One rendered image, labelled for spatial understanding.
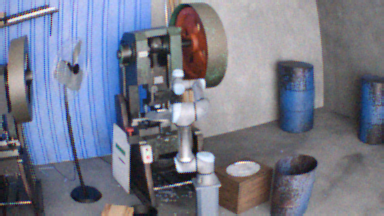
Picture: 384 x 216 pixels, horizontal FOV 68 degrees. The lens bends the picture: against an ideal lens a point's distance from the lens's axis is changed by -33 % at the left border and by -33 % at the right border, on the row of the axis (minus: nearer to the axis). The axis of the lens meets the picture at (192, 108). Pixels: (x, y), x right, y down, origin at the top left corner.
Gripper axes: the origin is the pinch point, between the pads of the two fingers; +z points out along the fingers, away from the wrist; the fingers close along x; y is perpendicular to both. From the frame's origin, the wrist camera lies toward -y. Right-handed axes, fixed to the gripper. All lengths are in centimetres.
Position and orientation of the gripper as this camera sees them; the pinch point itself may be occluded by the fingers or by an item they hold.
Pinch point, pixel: (169, 110)
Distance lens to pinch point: 321.7
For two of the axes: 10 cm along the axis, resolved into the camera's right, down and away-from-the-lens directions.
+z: -1.4, 7.8, 6.1
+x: -4.6, -6.0, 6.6
